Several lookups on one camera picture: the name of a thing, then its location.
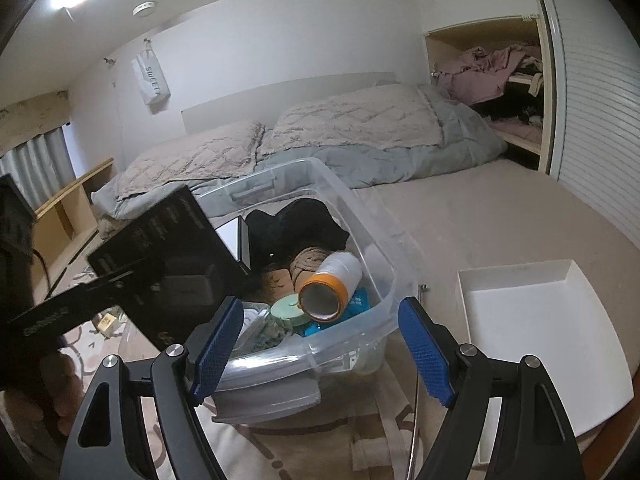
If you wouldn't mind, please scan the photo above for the small black product box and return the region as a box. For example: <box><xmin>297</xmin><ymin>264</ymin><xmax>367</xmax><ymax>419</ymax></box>
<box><xmin>88</xmin><ymin>186</ymin><xmax>250</xmax><ymax>350</ymax></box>

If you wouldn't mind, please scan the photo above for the blue snack packet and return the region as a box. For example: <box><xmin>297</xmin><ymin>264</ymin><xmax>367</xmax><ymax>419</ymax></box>
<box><xmin>299</xmin><ymin>287</ymin><xmax>371</xmax><ymax>337</ymax></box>

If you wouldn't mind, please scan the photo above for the green round tape measure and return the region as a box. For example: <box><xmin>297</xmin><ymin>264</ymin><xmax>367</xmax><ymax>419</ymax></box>
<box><xmin>270</xmin><ymin>294</ymin><xmax>310</xmax><ymax>328</ymax></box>

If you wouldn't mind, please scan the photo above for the large black white box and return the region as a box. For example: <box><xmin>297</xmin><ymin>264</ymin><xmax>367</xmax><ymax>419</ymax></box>
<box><xmin>215</xmin><ymin>216</ymin><xmax>252</xmax><ymax>271</ymax></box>

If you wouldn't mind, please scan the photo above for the clear roll with orange cap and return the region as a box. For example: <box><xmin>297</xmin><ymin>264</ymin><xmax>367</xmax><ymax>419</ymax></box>
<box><xmin>298</xmin><ymin>252</ymin><xmax>363</xmax><ymax>323</ymax></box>

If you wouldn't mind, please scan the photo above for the person's left hand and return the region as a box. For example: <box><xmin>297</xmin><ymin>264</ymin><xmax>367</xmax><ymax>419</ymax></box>
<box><xmin>4</xmin><ymin>350</ymin><xmax>84</xmax><ymax>438</ymax></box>

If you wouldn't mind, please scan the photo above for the small yellow box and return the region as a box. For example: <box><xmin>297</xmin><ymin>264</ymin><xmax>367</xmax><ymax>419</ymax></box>
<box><xmin>96</xmin><ymin>312</ymin><xmax>120</xmax><ymax>338</ymax></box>

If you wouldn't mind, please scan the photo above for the wooden bedside shelf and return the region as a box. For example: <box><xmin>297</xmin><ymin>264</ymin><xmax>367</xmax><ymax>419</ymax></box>
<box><xmin>32</xmin><ymin>157</ymin><xmax>114</xmax><ymax>304</ymax></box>

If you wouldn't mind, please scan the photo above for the cartoon bear blanket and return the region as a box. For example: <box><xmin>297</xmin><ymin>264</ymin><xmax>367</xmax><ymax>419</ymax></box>
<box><xmin>62</xmin><ymin>326</ymin><xmax>424</xmax><ymax>479</ymax></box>

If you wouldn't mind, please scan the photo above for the clear plastic storage bin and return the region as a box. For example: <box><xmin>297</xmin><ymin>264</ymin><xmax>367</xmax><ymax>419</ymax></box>
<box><xmin>194</xmin><ymin>158</ymin><xmax>416</xmax><ymax>425</ymax></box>

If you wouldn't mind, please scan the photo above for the white cardboard tray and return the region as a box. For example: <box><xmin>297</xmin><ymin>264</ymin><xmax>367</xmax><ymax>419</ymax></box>
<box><xmin>458</xmin><ymin>260</ymin><xmax>634</xmax><ymax>436</ymax></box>

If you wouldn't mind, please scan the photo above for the black garment in bin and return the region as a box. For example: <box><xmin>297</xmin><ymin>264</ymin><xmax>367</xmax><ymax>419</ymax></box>
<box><xmin>245</xmin><ymin>198</ymin><xmax>349</xmax><ymax>272</ymax></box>

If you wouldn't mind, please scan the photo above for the grey curtain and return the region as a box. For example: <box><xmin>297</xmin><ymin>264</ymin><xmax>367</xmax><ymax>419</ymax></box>
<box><xmin>1</xmin><ymin>128</ymin><xmax>76</xmax><ymax>210</ymax></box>

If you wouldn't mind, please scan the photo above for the left beige pillow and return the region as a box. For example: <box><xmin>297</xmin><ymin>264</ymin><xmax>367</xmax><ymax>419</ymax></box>
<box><xmin>116</xmin><ymin>119</ymin><xmax>265</xmax><ymax>200</ymax></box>

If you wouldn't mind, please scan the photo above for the beige pillow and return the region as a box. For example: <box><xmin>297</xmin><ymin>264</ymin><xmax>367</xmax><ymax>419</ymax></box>
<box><xmin>116</xmin><ymin>119</ymin><xmax>265</xmax><ymax>200</ymax></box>
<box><xmin>259</xmin><ymin>84</ymin><xmax>444</xmax><ymax>157</ymax></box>

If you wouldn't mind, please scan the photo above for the beige cartoon valance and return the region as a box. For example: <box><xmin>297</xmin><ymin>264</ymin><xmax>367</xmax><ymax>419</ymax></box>
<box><xmin>0</xmin><ymin>90</ymin><xmax>70</xmax><ymax>155</ymax></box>

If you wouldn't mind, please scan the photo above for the white hanging pouch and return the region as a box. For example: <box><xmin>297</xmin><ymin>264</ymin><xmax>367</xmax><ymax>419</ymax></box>
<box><xmin>131</xmin><ymin>49</ymin><xmax>171</xmax><ymax>114</ymax></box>

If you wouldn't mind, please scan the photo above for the grey blue duvet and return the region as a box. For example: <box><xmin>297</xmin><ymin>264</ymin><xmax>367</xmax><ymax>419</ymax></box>
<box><xmin>91</xmin><ymin>84</ymin><xmax>506</xmax><ymax>238</ymax></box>

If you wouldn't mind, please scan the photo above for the headboard panel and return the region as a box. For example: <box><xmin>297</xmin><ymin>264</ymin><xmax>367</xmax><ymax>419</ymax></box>
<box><xmin>181</xmin><ymin>72</ymin><xmax>397</xmax><ymax>134</ymax></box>

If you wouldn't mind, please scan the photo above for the right beige pillow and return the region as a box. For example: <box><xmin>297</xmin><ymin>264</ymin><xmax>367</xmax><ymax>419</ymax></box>
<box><xmin>259</xmin><ymin>84</ymin><xmax>444</xmax><ymax>157</ymax></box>

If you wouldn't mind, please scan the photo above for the ceiling smoke detector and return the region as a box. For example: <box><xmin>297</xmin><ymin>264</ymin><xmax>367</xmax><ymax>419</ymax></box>
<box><xmin>132</xmin><ymin>0</ymin><xmax>157</xmax><ymax>18</ymax></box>

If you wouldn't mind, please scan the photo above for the pink clothes pile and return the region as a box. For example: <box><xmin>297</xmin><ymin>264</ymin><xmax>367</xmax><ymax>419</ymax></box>
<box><xmin>433</xmin><ymin>44</ymin><xmax>541</xmax><ymax>106</ymax></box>

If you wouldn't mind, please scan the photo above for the white louvered door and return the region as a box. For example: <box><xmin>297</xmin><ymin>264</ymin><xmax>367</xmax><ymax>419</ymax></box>
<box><xmin>540</xmin><ymin>0</ymin><xmax>639</xmax><ymax>244</ymax></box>

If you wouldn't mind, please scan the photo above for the wall cubby shelf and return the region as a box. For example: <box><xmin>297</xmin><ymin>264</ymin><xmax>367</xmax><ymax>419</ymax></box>
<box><xmin>425</xmin><ymin>14</ymin><xmax>555</xmax><ymax>174</ymax></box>

